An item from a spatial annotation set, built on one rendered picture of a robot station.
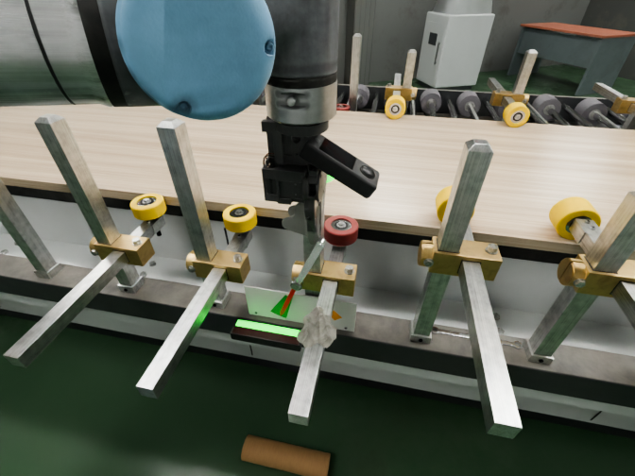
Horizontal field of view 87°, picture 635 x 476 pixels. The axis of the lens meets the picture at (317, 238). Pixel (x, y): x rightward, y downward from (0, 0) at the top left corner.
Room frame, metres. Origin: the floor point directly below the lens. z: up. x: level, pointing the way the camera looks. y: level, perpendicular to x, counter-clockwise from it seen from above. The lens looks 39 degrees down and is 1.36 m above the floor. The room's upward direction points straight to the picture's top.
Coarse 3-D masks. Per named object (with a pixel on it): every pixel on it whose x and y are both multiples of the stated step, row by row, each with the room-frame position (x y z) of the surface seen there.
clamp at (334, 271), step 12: (300, 264) 0.52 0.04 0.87; (324, 264) 0.52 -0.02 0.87; (336, 264) 0.52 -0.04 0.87; (348, 264) 0.52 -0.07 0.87; (312, 276) 0.49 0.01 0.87; (324, 276) 0.49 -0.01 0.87; (336, 276) 0.49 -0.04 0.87; (348, 276) 0.49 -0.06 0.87; (312, 288) 0.49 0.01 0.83; (348, 288) 0.48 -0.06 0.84
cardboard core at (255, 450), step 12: (252, 444) 0.46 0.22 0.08; (264, 444) 0.46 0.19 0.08; (276, 444) 0.46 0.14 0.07; (288, 444) 0.46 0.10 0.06; (252, 456) 0.42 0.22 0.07; (264, 456) 0.42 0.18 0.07; (276, 456) 0.42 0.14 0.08; (288, 456) 0.42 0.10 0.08; (300, 456) 0.42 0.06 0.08; (312, 456) 0.42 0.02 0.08; (324, 456) 0.42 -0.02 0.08; (276, 468) 0.40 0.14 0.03; (288, 468) 0.39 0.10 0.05; (300, 468) 0.39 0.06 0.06; (312, 468) 0.38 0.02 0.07; (324, 468) 0.38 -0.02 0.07
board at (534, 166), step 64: (0, 128) 1.24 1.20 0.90; (128, 128) 1.24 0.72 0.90; (192, 128) 1.24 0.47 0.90; (256, 128) 1.24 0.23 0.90; (384, 128) 1.24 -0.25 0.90; (448, 128) 1.24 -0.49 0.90; (512, 128) 1.24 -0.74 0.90; (576, 128) 1.24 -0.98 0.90; (64, 192) 0.82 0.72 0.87; (128, 192) 0.78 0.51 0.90; (256, 192) 0.77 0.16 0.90; (384, 192) 0.77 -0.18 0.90; (512, 192) 0.77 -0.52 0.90; (576, 192) 0.77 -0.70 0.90
